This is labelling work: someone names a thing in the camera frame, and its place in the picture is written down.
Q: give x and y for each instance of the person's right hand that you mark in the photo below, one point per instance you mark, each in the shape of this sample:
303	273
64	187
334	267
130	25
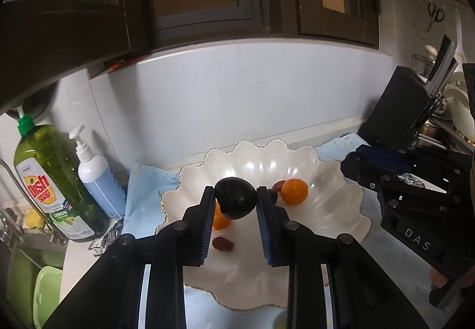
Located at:
439	277

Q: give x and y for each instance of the light blue towel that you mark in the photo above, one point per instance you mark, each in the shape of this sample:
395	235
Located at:
148	188

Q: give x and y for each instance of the yellow sponge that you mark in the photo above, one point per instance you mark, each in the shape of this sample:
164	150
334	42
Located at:
34	219

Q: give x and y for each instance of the steel sink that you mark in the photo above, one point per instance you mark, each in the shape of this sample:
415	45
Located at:
15	277

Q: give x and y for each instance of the black knife block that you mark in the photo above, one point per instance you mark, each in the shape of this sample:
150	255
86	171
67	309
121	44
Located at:
399	106

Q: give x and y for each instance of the white crockery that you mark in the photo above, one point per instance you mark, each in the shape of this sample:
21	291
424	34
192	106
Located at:
458	106

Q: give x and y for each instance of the tall steel faucet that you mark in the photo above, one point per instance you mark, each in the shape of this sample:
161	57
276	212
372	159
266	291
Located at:
26	203

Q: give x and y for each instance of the green dish soap bottle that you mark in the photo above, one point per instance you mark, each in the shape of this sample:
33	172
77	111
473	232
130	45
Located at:
55	180

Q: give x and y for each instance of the dark purple plum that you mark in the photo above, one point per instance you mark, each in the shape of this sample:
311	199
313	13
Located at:
236	199
274	196

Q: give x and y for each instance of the mandarin orange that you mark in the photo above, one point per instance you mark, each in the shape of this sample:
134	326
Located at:
295	191
222	221

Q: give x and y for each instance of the oval red-brown date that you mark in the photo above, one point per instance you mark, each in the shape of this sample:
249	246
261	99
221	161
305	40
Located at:
222	243

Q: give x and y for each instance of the white scalloped ceramic bowl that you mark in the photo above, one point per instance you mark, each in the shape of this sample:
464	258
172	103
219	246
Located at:
326	210

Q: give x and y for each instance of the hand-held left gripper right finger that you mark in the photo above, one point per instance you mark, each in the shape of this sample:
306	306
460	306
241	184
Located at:
265	229

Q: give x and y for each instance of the dark red grape back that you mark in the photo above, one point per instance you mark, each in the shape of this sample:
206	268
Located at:
279	186

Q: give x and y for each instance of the hanging scissors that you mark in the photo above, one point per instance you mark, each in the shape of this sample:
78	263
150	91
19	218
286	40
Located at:
435	15

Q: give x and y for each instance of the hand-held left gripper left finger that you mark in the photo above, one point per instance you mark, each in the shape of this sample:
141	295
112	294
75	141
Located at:
208	229

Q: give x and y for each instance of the steel cooking pot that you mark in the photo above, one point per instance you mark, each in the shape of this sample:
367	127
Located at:
434	130

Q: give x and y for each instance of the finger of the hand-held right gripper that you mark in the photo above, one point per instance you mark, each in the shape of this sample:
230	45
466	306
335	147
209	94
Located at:
386	158
367	175

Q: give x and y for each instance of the light green plastic tray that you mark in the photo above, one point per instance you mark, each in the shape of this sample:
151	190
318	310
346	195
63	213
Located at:
48	295

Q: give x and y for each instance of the white and blue pump bottle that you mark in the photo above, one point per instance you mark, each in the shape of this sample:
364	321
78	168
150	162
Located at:
98	180

